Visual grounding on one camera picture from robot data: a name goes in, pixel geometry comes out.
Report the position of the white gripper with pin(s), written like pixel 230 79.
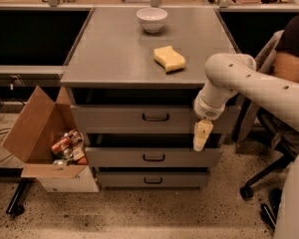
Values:
pixel 205 112

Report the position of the grey top drawer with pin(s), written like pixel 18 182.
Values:
pixel 134 110

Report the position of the grey drawer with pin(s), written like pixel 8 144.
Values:
pixel 156 177
pixel 134 110
pixel 148 150

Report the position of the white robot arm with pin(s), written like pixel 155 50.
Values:
pixel 231 74

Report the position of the grey middle drawer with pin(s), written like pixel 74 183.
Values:
pixel 148 150

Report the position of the grey bottom drawer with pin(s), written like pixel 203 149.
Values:
pixel 156 177

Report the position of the grey drawer cabinet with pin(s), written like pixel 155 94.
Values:
pixel 132 95

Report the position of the open cardboard box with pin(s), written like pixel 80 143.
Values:
pixel 41 123

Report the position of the grey jacket on chair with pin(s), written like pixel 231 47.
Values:
pixel 264 64

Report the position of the black office chair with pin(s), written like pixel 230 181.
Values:
pixel 254 125

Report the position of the yellow sponge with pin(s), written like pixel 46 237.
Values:
pixel 170 59

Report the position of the blue croc shoe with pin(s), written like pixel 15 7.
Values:
pixel 275 199

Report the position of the white ceramic bowl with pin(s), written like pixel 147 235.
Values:
pixel 152 19

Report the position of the silver can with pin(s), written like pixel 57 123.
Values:
pixel 67 153

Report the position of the red snack bag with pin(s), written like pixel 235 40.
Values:
pixel 60 145

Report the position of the long workbench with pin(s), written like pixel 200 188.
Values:
pixel 33 2

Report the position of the black desk leg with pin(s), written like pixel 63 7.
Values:
pixel 16 207

